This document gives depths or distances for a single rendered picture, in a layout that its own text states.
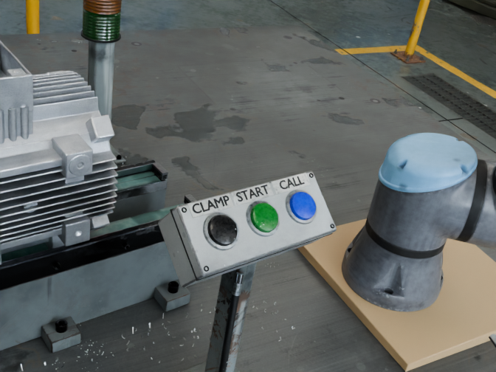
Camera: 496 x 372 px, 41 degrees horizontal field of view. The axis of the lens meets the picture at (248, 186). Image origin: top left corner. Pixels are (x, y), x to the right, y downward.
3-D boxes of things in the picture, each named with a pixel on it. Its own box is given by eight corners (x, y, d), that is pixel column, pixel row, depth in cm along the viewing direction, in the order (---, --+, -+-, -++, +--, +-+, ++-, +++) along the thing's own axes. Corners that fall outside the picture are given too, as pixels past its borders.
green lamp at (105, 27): (91, 43, 104) (92, 16, 102) (75, 30, 108) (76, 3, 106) (125, 40, 108) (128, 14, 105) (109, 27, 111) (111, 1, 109)
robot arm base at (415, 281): (398, 236, 110) (415, 187, 104) (460, 297, 99) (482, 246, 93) (322, 255, 103) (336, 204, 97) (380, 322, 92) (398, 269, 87)
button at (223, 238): (208, 253, 62) (217, 248, 60) (197, 223, 62) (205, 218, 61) (234, 244, 64) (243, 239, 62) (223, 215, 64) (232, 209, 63)
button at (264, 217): (251, 239, 65) (260, 234, 63) (240, 211, 65) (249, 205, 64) (274, 232, 66) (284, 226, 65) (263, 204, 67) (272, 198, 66)
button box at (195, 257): (180, 289, 64) (204, 277, 59) (155, 221, 65) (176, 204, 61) (312, 243, 73) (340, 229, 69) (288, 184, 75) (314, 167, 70)
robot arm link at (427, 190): (368, 193, 101) (390, 115, 93) (456, 213, 100) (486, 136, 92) (363, 240, 91) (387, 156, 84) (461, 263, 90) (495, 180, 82)
